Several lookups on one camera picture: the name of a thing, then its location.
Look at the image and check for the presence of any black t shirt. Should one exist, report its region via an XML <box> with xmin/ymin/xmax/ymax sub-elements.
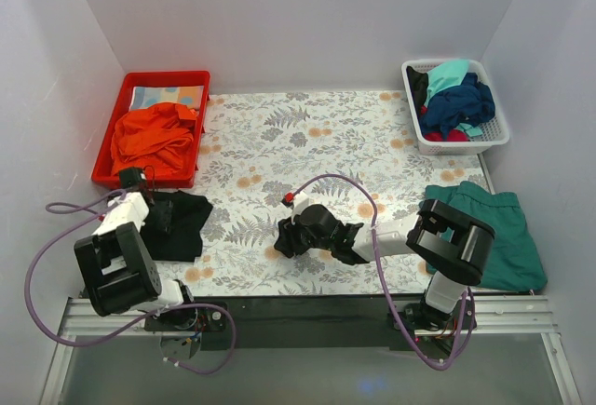
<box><xmin>141</xmin><ymin>191</ymin><xmax>213</xmax><ymax>263</ymax></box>

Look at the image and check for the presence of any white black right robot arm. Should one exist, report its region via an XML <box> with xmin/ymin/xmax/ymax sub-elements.
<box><xmin>274</xmin><ymin>194</ymin><xmax>495</xmax><ymax>329</ymax></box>

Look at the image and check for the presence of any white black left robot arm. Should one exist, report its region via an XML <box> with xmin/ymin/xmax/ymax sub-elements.
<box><xmin>74</xmin><ymin>167</ymin><xmax>198</xmax><ymax>331</ymax></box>

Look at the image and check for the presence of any red plastic tray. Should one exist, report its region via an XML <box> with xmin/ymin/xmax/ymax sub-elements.
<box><xmin>91</xmin><ymin>70</ymin><xmax>210</xmax><ymax>189</ymax></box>

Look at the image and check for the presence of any orange t shirt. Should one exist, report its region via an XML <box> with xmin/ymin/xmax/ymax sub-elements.
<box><xmin>110</xmin><ymin>102</ymin><xmax>197</xmax><ymax>177</ymax></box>

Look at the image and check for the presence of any floral table mat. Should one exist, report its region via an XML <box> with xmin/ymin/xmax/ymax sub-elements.
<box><xmin>157</xmin><ymin>91</ymin><xmax>486</xmax><ymax>296</ymax></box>

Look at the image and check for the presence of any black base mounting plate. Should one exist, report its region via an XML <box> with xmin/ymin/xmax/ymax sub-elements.
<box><xmin>144</xmin><ymin>294</ymin><xmax>454</xmax><ymax>351</ymax></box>

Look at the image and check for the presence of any pastel patterned folded cloth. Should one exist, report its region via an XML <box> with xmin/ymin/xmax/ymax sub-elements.
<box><xmin>129</xmin><ymin>86</ymin><xmax>204</xmax><ymax>111</ymax></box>

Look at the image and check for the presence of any magenta red garment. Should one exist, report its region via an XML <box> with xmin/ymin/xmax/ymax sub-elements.
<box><xmin>419</xmin><ymin>105</ymin><xmax>468</xmax><ymax>142</ymax></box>

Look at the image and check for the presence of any black garment in basket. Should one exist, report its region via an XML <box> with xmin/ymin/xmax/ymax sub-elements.
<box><xmin>406</xmin><ymin>66</ymin><xmax>428</xmax><ymax>110</ymax></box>

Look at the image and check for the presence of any navy blue t shirt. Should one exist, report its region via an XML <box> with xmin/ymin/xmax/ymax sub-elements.
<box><xmin>427</xmin><ymin>73</ymin><xmax>495</xmax><ymax>130</ymax></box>

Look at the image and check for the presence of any teal mint t shirt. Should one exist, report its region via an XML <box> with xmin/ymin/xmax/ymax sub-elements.
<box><xmin>426</xmin><ymin>60</ymin><xmax>469</xmax><ymax>107</ymax></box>

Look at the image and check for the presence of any white plastic basket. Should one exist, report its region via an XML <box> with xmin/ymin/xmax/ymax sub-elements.
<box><xmin>401</xmin><ymin>58</ymin><xmax>509</xmax><ymax>155</ymax></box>

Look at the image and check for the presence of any folded dark green t shirt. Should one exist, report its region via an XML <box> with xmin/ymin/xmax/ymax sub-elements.
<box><xmin>425</xmin><ymin>182</ymin><xmax>548</xmax><ymax>292</ymax></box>

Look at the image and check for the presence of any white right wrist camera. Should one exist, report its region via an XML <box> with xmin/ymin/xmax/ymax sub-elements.
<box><xmin>281</xmin><ymin>192</ymin><xmax>311</xmax><ymax>215</ymax></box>

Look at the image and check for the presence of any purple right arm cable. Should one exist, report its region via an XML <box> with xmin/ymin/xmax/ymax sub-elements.
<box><xmin>291</xmin><ymin>174</ymin><xmax>476</xmax><ymax>371</ymax></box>

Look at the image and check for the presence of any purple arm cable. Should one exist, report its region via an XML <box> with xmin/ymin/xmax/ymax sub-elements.
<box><xmin>23</xmin><ymin>190</ymin><xmax>237</xmax><ymax>376</ymax></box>
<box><xmin>291</xmin><ymin>174</ymin><xmax>476</xmax><ymax>371</ymax></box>

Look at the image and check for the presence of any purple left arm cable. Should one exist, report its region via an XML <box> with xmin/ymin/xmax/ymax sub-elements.
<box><xmin>23</xmin><ymin>190</ymin><xmax>237</xmax><ymax>376</ymax></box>

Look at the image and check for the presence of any aluminium frame rail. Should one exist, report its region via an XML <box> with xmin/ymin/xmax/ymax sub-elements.
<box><xmin>40</xmin><ymin>292</ymin><xmax>581</xmax><ymax>404</ymax></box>

